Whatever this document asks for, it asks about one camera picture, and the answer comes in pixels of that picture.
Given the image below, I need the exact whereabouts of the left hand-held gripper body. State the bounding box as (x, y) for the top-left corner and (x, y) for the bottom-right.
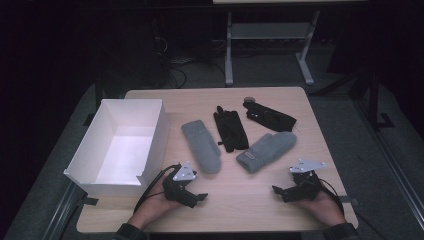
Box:
(162, 161), (198, 205)

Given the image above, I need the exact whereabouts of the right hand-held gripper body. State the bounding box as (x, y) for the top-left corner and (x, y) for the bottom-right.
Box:
(283, 158), (328, 203)

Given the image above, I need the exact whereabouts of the grey mitten with label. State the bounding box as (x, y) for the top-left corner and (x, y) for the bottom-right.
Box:
(235, 131), (298, 174)

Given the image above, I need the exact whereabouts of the plain grey mitten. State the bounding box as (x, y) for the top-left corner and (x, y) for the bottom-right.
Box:
(180, 119), (222, 175)

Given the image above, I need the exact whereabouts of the white cardboard box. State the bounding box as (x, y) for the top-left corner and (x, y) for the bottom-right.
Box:
(63, 98), (170, 198)

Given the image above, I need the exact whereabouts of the long black glove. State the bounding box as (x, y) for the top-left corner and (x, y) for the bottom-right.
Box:
(242, 101), (298, 133)

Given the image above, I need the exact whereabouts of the person's left hand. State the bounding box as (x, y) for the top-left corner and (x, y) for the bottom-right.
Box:
(132, 179), (184, 228)

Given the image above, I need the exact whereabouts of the person's right hand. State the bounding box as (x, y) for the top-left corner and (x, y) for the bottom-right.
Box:
(297, 189), (347, 228)

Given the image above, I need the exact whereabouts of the black metal stand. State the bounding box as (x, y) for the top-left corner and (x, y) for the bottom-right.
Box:
(364, 66), (396, 132)

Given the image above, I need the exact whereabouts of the left hand-held gripper cable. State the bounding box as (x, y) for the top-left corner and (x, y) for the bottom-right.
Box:
(133, 163), (182, 214)

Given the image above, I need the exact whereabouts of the hand-held gripper cable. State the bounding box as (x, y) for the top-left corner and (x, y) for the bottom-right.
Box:
(318, 178), (388, 240)
(133, 163), (182, 214)

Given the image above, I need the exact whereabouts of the right hand-held gripper cable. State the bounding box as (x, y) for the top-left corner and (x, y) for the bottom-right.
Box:
(318, 178), (388, 240)

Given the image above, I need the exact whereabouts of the black glove with strap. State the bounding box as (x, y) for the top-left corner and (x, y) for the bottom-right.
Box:
(213, 105), (250, 154)

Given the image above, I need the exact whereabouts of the aluminium rail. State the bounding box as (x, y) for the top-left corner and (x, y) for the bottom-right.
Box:
(353, 99), (424, 221)
(41, 182), (86, 240)

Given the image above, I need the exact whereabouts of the bundle of floor cables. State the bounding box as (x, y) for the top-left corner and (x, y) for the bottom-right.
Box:
(151, 34), (201, 89)

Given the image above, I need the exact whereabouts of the grey metal table frame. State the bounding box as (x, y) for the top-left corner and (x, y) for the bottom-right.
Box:
(224, 9), (321, 87)

